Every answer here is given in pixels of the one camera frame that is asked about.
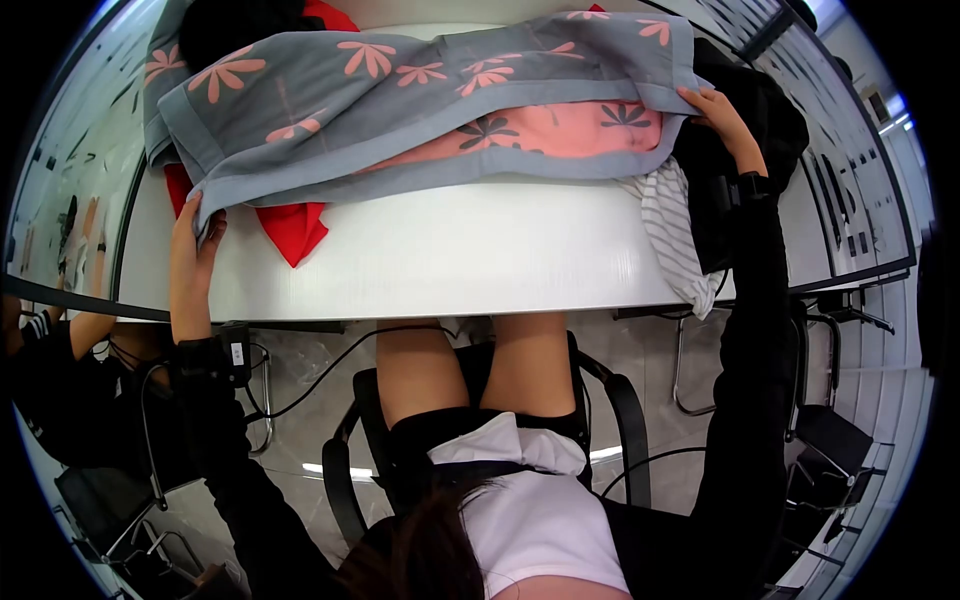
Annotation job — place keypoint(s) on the black cloth bundle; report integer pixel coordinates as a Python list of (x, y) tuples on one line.
[(232, 26)]

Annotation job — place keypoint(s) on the red cloth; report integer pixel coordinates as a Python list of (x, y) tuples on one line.
[(294, 226)]

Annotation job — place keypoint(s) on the black chair with chrome frame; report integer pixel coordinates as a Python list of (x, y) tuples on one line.
[(832, 442), (97, 502)]

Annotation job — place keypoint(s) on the black office chair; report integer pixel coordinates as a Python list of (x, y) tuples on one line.
[(630, 427)]

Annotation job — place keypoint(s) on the person's legs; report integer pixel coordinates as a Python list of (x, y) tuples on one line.
[(420, 375)]

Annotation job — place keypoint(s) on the grey blanket with pink flowers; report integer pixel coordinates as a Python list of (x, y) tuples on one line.
[(315, 112)]

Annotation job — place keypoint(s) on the person's left fingers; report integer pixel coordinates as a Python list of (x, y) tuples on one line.
[(187, 217)]

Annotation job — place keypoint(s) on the black garment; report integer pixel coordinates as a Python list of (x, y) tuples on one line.
[(765, 112)]

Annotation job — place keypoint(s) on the person's body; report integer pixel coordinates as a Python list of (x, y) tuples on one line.
[(540, 525)]

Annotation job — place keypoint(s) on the person's right thumb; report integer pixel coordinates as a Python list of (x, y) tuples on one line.
[(700, 120)]

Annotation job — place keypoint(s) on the black wrist band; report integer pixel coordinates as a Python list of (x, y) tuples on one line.
[(752, 184), (234, 352)]

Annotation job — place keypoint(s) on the person's right fingers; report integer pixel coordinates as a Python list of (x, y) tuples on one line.
[(697, 96)]

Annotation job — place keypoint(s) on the person's left hand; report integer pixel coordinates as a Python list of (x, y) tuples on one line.
[(189, 277)]

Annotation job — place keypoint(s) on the white striped cloth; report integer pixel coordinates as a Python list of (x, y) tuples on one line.
[(675, 232)]

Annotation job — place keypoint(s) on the person's left thumb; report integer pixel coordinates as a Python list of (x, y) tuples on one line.
[(214, 231)]

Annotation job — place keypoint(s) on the person's right hand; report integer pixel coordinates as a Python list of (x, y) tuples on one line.
[(726, 127)]

